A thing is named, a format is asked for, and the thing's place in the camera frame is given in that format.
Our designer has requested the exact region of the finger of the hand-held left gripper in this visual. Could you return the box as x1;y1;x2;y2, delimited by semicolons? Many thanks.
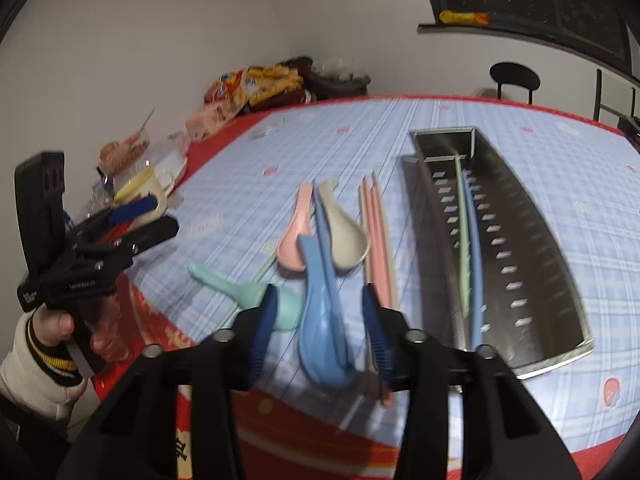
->
82;216;180;261
70;196;161;241

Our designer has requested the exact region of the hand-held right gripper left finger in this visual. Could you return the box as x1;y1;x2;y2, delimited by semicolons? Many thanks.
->
55;284;279;480

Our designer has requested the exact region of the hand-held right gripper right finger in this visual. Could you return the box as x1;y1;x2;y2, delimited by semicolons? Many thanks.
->
361;282;583;480

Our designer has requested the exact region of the beige chopstick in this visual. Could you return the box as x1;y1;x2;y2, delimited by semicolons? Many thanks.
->
380;200;401;311

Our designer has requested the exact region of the green spoon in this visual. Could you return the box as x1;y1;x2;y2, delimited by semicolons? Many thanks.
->
187;261;302;333

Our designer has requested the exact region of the blue spoon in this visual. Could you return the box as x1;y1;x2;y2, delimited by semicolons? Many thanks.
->
297;234;353;390

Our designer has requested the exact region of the pink chopstick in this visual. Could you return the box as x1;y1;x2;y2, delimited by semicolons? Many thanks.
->
358;180;396;407
370;171;398;311

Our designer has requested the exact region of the pink spoon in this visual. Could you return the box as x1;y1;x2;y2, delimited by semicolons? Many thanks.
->
276;182;317;273

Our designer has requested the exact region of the beige spoon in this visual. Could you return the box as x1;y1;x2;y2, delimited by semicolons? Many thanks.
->
317;180;372;277

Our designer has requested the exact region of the stainless steel utensil tray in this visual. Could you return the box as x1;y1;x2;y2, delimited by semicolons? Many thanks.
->
409;127;595;380

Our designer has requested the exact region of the person's left hand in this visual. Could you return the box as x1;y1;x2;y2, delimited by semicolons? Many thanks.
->
31;305;132;363

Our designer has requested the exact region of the cream mug yellow rim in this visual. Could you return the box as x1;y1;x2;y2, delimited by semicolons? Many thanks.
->
114;166;176;226

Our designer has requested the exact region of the clear bowl of snacks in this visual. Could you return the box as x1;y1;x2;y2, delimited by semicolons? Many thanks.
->
97;127;152;178

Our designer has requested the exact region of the white plastic container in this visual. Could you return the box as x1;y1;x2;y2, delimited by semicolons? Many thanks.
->
145;132;190;196

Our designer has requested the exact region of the pink snack bag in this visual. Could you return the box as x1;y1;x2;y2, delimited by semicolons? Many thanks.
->
186;102;241;141

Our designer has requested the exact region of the orange snack bag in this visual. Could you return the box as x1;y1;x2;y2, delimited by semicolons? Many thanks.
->
205;72;251;107

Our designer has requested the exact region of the yellow packet pile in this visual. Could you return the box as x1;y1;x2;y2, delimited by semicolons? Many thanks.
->
245;65;306;108

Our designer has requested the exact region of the dark stool with plastic bags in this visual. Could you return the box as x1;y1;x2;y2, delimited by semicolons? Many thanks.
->
280;56;372;103

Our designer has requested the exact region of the black round-back chair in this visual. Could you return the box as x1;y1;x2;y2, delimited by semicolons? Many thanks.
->
490;62;542;106

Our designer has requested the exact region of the orange packet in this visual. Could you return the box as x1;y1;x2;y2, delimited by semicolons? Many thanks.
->
439;10;490;27

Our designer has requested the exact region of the black metal chair frame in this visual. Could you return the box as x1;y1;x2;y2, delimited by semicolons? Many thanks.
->
595;69;640;136

